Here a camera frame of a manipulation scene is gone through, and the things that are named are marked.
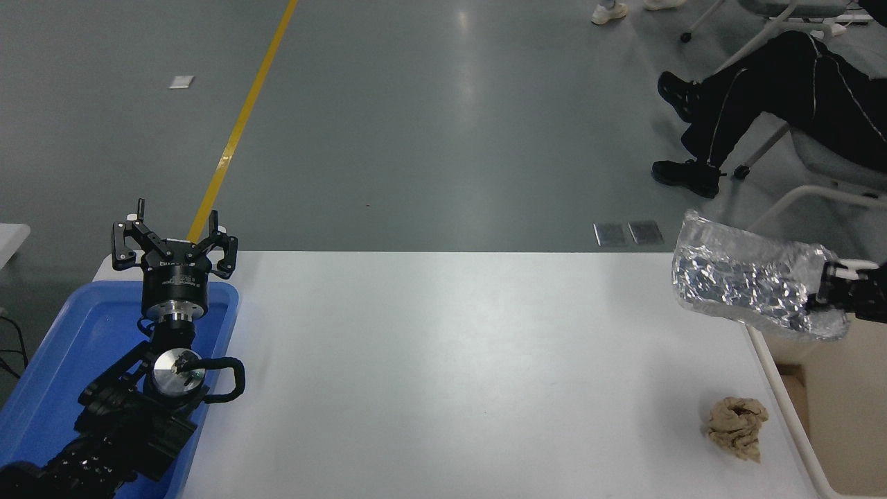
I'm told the grey-seated office chair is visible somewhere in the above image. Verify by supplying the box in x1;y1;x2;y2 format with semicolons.
679;0;872;73

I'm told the standing person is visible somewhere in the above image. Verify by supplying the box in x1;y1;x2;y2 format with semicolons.
591;0;683;26

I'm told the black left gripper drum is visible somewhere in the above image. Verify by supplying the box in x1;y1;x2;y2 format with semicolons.
141;244;211;320

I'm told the silver foil plate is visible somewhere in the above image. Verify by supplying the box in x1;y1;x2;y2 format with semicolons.
671;209;852;342

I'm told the blue plastic tray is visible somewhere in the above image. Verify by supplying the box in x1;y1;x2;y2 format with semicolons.
0;281;240;499

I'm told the crumpled tan paper ball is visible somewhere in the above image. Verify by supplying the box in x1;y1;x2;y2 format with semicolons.
707;396;770;464

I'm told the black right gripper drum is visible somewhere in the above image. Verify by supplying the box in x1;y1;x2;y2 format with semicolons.
852;263;887;322

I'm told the black floor cable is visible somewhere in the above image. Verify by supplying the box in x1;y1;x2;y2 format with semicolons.
0;308;28;382

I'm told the white-legged office chair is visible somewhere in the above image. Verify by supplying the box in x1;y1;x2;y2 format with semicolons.
733;121;887;233

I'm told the white side table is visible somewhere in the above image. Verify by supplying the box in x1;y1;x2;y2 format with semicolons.
0;223;31;270

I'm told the seated person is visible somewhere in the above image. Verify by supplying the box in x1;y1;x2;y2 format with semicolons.
651;30;887;200

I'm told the large pale dustbin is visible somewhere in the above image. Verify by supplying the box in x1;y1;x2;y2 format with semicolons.
744;260;887;499

